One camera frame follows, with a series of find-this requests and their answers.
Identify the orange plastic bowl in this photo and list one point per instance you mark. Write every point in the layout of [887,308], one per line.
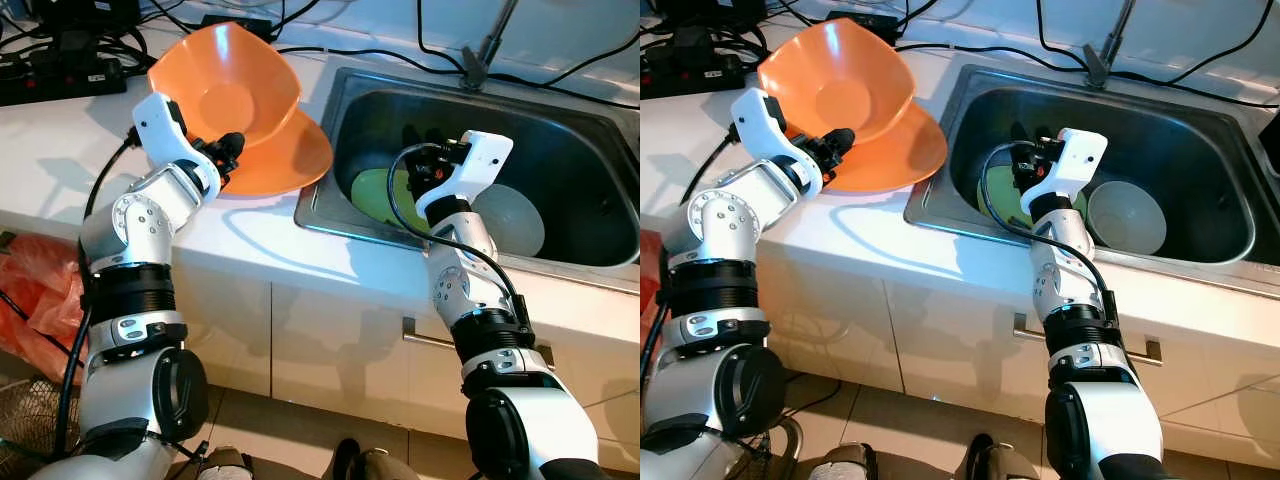
[840,80]
[225,85]

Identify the orange plastic plate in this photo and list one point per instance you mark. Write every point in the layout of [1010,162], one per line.
[905,160]
[295,165]

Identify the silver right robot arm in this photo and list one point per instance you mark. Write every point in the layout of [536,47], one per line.
[1060,290]
[455,290]

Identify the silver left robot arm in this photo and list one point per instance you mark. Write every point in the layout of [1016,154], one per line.
[130,220]
[730,215]

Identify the white kitchen cabinet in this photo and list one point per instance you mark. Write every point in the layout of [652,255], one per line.
[300,340]
[930,340]

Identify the green plate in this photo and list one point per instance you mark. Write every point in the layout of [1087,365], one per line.
[1000,200]
[375,200]

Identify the metal sink faucet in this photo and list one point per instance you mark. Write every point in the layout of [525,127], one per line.
[1098,65]
[475,68]

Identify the grey round bowl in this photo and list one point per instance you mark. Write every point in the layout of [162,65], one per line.
[510,222]
[1128,218]

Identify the black power adapter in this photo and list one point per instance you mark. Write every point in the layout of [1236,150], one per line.
[240,25]
[865,22]

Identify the stainless steel sink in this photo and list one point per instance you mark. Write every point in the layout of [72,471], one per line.
[580,160]
[1210,160]

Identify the black power strip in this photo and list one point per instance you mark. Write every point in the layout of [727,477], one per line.
[690,72]
[60,78]

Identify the black electronics box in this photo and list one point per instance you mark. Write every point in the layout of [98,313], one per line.
[85,12]
[695,10]

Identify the orange plastic bag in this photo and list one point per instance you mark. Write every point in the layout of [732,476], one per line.
[35,300]
[652,290]

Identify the tall black appliance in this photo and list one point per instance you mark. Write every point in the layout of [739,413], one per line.
[1272,145]

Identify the grey right robot foot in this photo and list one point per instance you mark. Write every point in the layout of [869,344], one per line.
[378,465]
[1000,462]

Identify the grey robot foot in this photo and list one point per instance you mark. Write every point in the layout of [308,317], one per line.
[1000,462]
[225,465]
[848,462]
[378,465]

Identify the grey left robot foot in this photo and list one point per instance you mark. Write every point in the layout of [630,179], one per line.
[225,465]
[848,462]

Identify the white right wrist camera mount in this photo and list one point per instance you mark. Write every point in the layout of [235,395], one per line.
[1075,160]
[480,160]

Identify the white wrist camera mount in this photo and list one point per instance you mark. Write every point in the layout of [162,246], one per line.
[1075,160]
[480,160]
[755,120]
[160,125]

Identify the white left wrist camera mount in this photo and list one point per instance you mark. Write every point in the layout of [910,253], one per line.
[160,125]
[755,120]

